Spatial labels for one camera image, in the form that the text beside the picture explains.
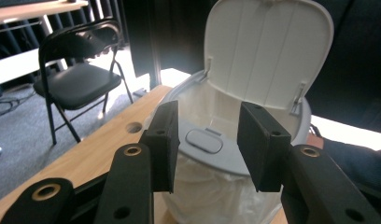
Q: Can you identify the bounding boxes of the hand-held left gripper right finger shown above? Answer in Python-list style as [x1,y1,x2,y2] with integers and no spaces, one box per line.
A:
[236,102,292,193]

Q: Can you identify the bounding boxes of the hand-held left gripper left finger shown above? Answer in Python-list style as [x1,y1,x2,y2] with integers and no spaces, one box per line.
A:
[138,100,180,194]

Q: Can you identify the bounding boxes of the white grey lidded trash can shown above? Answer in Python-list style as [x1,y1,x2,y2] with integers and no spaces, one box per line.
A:
[148,0,335,224]

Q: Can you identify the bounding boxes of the black metal stand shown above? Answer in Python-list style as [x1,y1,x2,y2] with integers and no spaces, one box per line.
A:
[132,0,164,98]

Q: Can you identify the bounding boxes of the black folding chair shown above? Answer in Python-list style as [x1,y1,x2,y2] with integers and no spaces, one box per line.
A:
[33,18,135,146]

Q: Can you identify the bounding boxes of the loose cables under desk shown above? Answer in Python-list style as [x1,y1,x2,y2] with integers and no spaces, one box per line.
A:
[0,88,35,119]

